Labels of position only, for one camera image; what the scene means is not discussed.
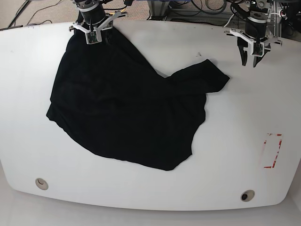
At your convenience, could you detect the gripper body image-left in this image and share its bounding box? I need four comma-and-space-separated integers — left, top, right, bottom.
69, 8, 127, 43

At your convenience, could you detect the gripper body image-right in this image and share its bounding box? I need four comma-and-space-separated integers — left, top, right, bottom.
225, 16, 282, 55

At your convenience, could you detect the black floor cable left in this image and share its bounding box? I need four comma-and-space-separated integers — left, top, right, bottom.
8, 0, 62, 28

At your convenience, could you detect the right table cable grommet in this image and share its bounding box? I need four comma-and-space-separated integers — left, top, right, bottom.
240, 190, 255, 202

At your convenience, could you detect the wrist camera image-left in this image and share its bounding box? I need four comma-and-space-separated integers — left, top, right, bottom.
85, 31, 102, 45

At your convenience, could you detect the table cable grommet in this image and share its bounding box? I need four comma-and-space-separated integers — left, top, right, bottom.
35, 178, 48, 191
240, 190, 255, 202

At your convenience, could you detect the white cable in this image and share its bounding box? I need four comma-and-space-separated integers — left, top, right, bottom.
223, 9, 280, 28

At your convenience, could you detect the black t-shirt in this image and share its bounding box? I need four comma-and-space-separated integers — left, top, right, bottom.
47, 28, 229, 171

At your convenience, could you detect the red tape rectangle marking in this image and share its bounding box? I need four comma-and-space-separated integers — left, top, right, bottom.
261, 133, 283, 169

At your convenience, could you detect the left table cable grommet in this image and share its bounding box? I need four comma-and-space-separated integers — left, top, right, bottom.
35, 178, 48, 191

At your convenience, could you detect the aluminium frame stand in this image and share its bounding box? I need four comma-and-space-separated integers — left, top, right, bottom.
147, 0, 282, 37

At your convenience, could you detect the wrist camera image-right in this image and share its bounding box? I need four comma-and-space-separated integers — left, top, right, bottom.
251, 42, 264, 57

